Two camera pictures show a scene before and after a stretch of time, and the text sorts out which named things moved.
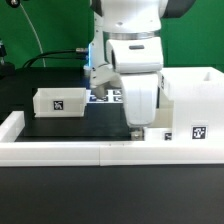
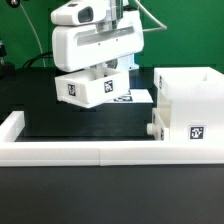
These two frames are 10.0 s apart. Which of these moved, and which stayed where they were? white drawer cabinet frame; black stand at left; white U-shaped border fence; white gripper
Moved: white gripper
Stayed: black stand at left; white U-shaped border fence; white drawer cabinet frame
